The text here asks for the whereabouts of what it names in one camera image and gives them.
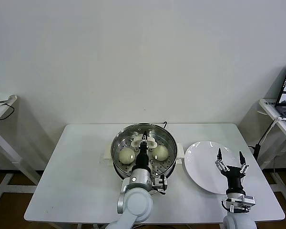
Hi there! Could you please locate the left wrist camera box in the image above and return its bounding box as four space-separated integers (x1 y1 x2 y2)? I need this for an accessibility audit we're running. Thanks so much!
152 174 169 195

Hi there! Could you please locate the white cloth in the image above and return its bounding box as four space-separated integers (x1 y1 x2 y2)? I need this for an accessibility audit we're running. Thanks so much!
0 92 17 107

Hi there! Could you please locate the stainless steel steamer basket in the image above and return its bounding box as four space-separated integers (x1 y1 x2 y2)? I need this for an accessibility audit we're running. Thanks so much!
104 123 184 179

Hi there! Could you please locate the white laptop cable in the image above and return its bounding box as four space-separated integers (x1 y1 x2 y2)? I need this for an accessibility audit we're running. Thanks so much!
259 116 286 146

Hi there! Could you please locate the round glass lid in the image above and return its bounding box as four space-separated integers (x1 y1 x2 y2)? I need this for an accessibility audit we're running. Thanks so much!
111 123 178 178

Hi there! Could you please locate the thin black cable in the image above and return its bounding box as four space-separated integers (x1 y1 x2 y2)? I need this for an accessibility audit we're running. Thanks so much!
0 101 15 121

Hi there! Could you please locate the white steamed baozi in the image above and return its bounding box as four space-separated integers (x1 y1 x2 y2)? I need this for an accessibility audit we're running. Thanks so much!
119 147 136 165
153 145 169 161

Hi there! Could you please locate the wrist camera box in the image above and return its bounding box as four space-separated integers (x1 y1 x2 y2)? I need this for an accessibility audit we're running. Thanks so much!
152 174 169 195
221 194 255 213

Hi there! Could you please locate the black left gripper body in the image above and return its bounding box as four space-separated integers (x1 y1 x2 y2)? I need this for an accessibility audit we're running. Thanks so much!
135 142 151 169

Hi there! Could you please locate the black power adapter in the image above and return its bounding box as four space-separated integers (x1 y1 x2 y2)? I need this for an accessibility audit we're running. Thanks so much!
252 143 262 158

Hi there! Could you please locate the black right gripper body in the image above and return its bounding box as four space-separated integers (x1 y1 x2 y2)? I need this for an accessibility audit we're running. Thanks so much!
225 166 247 195

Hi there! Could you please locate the white round plate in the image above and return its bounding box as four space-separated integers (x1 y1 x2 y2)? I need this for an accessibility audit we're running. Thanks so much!
184 140 245 195

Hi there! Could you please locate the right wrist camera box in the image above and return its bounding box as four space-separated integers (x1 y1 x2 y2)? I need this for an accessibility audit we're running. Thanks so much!
221 194 255 213

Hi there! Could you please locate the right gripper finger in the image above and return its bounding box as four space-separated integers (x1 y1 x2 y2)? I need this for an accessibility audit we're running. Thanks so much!
239 150 250 175
214 147 231 173

